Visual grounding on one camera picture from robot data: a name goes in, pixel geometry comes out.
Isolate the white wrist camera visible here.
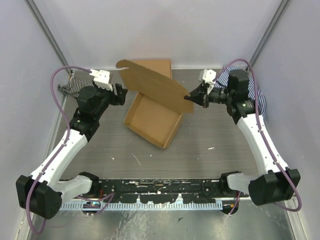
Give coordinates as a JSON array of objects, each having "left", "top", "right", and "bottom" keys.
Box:
[
  {"left": 199, "top": 69, "right": 217, "bottom": 95},
  {"left": 89, "top": 69, "right": 113, "bottom": 91}
]

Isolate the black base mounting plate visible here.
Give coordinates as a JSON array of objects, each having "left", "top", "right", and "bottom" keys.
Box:
[{"left": 80, "top": 178, "right": 237, "bottom": 204}]

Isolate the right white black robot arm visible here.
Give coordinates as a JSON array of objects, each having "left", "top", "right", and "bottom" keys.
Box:
[{"left": 184, "top": 69, "right": 301, "bottom": 206}]

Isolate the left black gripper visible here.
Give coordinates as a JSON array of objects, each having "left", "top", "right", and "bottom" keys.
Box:
[{"left": 93, "top": 78, "right": 128, "bottom": 119}]

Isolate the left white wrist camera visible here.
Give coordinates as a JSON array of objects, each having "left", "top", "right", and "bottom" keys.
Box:
[{"left": 89, "top": 69, "right": 113, "bottom": 91}]

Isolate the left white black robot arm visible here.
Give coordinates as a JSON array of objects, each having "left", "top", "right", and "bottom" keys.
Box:
[{"left": 15, "top": 83, "right": 128, "bottom": 220}]

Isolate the left aluminium corner post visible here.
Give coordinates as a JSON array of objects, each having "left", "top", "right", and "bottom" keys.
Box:
[{"left": 24, "top": 0, "right": 74, "bottom": 66}]

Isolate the right aluminium corner post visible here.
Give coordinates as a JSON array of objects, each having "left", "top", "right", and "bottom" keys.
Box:
[{"left": 249, "top": 0, "right": 292, "bottom": 67}]

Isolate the black white striped cloth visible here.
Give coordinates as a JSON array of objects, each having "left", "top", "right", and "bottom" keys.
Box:
[{"left": 57, "top": 76, "right": 94, "bottom": 99}]

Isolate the blue white striped cloth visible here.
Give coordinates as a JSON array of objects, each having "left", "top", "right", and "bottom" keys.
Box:
[{"left": 215, "top": 66, "right": 267, "bottom": 119}]

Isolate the folded brown cardboard box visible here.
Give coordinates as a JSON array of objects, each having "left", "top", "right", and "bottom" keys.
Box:
[{"left": 131, "top": 58, "right": 172, "bottom": 78}]

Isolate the aluminium corner post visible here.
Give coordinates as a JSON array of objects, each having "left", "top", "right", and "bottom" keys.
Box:
[
  {"left": 24, "top": 0, "right": 74, "bottom": 66},
  {"left": 249, "top": 0, "right": 292, "bottom": 67}
]

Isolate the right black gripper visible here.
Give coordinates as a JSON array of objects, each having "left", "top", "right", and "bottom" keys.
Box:
[{"left": 185, "top": 81, "right": 234, "bottom": 108}]

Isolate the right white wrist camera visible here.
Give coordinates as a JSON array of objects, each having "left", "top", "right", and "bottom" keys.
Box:
[{"left": 199, "top": 69, "right": 217, "bottom": 95}]

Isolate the grey slotted cable duct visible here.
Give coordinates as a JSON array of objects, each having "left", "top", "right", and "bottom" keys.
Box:
[{"left": 60, "top": 200, "right": 223, "bottom": 211}]

